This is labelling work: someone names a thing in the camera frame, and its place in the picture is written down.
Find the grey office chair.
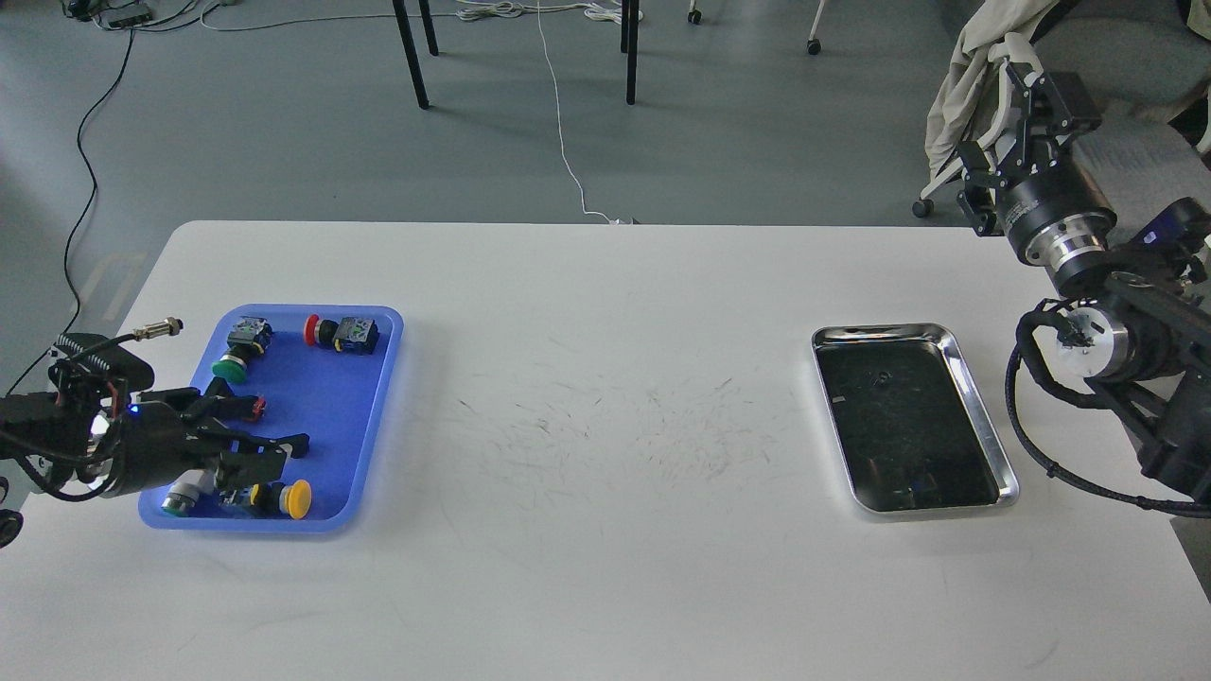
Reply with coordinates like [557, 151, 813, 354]
[939, 1, 1209, 244]

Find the yellow mushroom push button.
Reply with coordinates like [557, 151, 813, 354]
[218, 480, 314, 520]

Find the blue plastic tray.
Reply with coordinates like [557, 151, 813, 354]
[137, 305, 404, 536]

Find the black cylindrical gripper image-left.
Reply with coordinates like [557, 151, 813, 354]
[97, 376, 310, 498]

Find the black wrist camera image-left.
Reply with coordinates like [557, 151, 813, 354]
[47, 316, 184, 397]

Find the black table leg right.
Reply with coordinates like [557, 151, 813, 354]
[620, 0, 641, 105]

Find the black cable on floor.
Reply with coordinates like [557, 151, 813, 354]
[0, 0, 228, 397]

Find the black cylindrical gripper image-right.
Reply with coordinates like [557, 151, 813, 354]
[955, 63, 1117, 264]

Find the red push button switch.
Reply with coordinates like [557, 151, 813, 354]
[303, 314, 380, 355]

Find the black power strip on floor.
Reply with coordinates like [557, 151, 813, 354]
[96, 2, 154, 32]

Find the silver metal tray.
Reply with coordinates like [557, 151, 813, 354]
[813, 324, 1021, 520]

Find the green push button switch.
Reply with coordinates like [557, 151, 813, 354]
[210, 316, 275, 384]

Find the grey switch orange top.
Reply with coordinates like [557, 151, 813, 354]
[160, 468, 216, 517]

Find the beige jacket on chair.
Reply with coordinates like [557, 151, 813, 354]
[922, 1, 1057, 178]

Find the white cable on floor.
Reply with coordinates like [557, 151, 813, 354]
[458, 0, 644, 227]

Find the black table leg left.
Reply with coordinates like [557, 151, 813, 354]
[391, 0, 440, 111]

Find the black table leg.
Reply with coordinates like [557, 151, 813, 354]
[620, 0, 641, 105]
[391, 0, 440, 111]

